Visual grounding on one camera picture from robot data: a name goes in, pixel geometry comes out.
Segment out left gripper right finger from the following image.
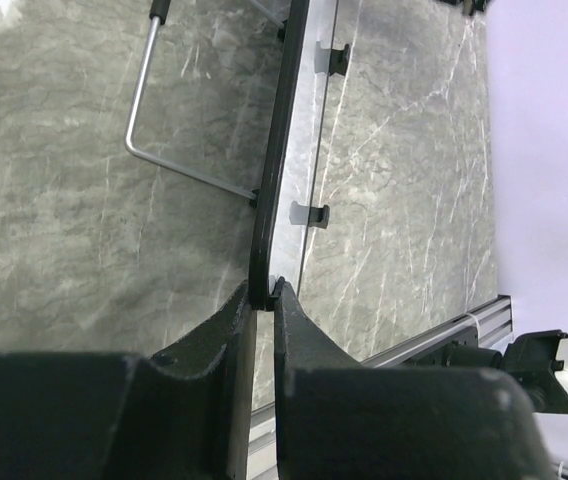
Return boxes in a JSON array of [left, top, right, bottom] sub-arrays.
[[274, 280, 554, 479]]

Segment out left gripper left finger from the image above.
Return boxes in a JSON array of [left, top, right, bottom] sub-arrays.
[[0, 284, 256, 479]]

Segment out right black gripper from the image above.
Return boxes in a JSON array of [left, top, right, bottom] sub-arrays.
[[443, 0, 491, 13]]

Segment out small black-framed whiteboard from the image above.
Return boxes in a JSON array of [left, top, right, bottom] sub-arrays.
[[123, 0, 351, 309]]

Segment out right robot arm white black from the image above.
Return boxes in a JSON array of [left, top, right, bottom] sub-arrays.
[[407, 1, 568, 414]]

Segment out aluminium front rail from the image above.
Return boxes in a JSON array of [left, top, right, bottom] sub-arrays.
[[246, 296, 513, 479]]

